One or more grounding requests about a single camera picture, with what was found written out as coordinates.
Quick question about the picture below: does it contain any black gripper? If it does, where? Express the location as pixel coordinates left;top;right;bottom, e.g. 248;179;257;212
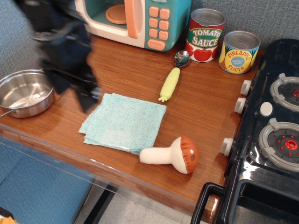
33;21;100;112

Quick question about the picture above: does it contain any small stainless steel pot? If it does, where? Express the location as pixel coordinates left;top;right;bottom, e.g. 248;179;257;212
0;70;54;118

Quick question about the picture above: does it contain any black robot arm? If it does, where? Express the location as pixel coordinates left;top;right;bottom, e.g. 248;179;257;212
15;0;101;112

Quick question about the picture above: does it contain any light blue folded cloth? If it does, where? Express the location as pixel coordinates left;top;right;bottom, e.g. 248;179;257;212
79;93;166;155

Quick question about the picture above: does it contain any teal toy microwave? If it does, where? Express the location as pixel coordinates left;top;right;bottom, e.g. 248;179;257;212
75;0;191;52

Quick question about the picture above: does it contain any plush brown white mushroom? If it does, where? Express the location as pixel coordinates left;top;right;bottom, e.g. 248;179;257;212
139;136;199;174

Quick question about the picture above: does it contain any orange object bottom corner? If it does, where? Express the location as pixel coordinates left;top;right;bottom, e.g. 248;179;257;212
0;207;18;224

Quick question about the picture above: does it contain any tomato sauce can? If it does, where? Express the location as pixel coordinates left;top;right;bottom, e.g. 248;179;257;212
185;8;226;63

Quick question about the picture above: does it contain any white stove knob front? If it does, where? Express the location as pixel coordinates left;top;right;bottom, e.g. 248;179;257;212
221;138;234;157

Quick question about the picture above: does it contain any white stove knob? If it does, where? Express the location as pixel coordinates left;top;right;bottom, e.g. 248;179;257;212
234;98;246;114
221;138;234;157
240;80;252;96

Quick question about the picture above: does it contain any white stove knob middle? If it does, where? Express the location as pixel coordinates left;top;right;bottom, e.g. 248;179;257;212
234;98;246;114

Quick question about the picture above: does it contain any pineapple slices can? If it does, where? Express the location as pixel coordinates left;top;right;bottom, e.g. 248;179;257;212
219;30;261;74

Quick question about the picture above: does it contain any white stove knob rear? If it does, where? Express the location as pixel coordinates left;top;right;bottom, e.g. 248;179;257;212
240;80;252;96

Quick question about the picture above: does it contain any black toy stove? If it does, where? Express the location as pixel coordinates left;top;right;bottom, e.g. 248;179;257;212
191;39;299;224

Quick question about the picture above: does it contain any spoon with yellow-green handle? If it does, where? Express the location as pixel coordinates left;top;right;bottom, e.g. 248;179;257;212
158;50;190;102

